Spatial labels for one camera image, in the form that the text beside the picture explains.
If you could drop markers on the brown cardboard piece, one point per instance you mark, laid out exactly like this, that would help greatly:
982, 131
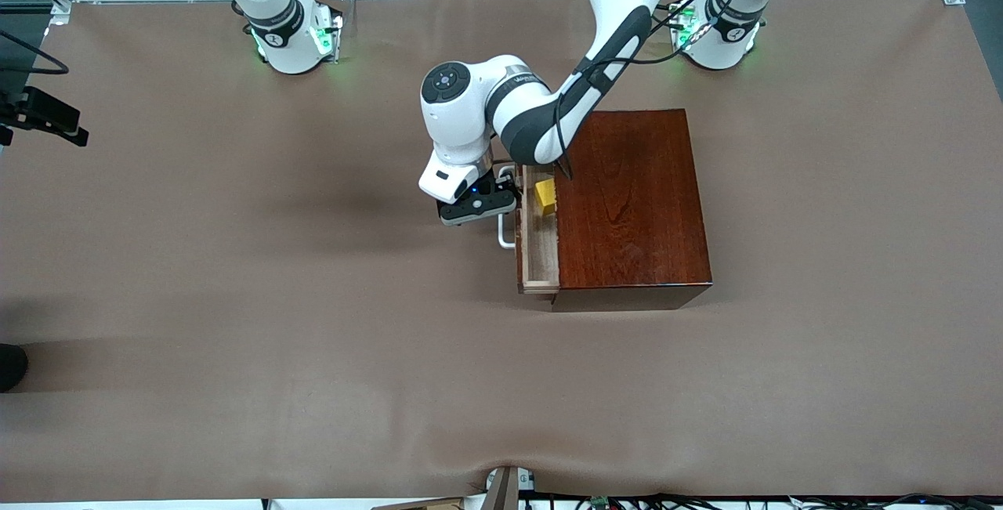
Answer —
423, 504

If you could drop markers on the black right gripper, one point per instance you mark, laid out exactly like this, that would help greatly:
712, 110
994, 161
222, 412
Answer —
30, 113

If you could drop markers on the yellow wooden block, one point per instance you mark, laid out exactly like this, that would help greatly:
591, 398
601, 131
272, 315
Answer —
545, 198

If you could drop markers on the black round object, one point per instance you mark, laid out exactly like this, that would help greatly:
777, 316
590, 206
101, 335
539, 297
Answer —
9, 367

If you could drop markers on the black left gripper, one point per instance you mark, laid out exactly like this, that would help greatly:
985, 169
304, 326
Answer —
502, 182

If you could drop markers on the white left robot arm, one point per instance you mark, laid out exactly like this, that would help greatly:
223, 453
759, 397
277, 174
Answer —
470, 118

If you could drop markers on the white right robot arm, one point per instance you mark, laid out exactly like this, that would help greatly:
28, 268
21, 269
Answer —
286, 48

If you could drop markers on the brown table cover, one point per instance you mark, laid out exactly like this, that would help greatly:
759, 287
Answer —
313, 298

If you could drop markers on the dark brown wooden cabinet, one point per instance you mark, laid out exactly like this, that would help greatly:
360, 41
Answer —
642, 220

